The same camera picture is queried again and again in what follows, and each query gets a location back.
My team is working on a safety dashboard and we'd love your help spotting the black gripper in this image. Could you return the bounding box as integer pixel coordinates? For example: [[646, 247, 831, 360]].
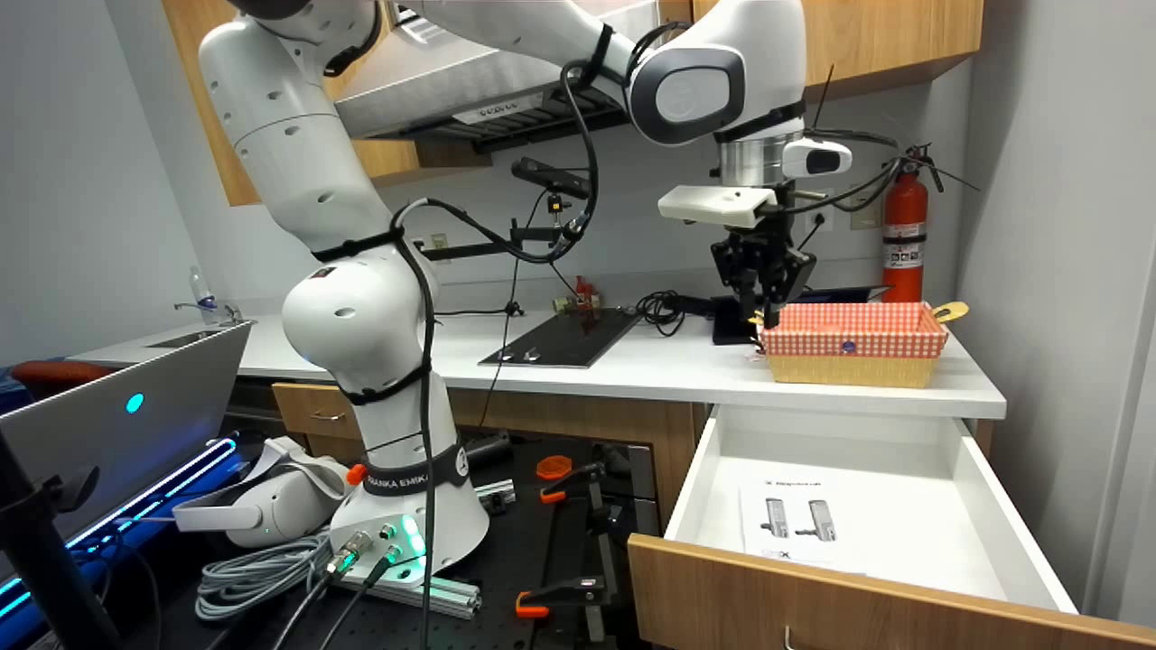
[[709, 225, 817, 327]]

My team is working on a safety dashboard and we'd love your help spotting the wooden cupboard drawer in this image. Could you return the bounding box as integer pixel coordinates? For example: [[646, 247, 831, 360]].
[[625, 405, 1156, 650]]

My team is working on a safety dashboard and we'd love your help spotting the small wooden cabinet drawer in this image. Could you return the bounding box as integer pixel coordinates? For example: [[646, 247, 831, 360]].
[[266, 381, 364, 445]]

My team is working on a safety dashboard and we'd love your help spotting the black box on counter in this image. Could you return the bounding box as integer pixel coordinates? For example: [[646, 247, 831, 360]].
[[709, 293, 758, 349]]

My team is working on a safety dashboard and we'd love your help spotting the red toy box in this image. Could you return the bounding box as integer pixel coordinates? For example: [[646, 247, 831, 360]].
[[755, 301, 954, 392]]

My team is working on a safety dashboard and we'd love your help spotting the red fire extinguisher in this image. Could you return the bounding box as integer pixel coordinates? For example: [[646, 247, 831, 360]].
[[877, 141, 947, 304]]

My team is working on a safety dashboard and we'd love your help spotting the small red figurine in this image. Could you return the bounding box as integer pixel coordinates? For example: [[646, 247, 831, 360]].
[[565, 276, 606, 323]]

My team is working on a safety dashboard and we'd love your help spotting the black cooktop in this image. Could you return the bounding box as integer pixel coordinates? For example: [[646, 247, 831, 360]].
[[476, 304, 644, 371]]

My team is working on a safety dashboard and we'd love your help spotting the printed paper sheet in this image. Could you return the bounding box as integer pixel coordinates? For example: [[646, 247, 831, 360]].
[[735, 475, 872, 564]]

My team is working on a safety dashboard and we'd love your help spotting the orange black clamp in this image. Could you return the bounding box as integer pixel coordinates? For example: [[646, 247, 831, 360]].
[[513, 575, 606, 629], [535, 451, 629, 508]]

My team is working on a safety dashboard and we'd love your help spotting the white power strip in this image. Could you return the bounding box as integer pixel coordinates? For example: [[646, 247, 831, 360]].
[[336, 537, 485, 626]]

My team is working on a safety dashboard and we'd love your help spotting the white VR headset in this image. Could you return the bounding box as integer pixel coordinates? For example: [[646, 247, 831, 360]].
[[175, 435, 355, 553]]

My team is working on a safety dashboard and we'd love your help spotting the grey laptop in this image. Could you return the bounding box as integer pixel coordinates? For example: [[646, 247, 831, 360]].
[[0, 323, 255, 547]]

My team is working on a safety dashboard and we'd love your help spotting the black tripod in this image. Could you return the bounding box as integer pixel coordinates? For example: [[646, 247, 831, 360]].
[[0, 429, 124, 650]]

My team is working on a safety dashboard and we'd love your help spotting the white wall outlet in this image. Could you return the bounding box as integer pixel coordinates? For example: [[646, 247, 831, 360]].
[[803, 204, 837, 247]]

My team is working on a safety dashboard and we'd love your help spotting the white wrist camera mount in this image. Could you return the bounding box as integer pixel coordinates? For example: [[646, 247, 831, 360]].
[[658, 180, 779, 230]]

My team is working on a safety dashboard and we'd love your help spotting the beige wall switch plate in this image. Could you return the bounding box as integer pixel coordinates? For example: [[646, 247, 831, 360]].
[[845, 180, 886, 236]]

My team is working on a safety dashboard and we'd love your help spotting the black stereo camera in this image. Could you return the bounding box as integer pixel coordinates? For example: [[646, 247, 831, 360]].
[[508, 156, 601, 204]]

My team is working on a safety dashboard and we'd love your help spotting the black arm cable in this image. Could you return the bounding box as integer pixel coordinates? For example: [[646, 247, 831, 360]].
[[383, 21, 606, 650]]

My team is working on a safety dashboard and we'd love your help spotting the black camera stand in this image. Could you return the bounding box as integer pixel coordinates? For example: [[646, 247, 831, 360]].
[[454, 191, 574, 366]]

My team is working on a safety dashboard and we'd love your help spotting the grey cable bundle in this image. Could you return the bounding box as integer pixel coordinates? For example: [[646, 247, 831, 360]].
[[190, 534, 336, 626]]

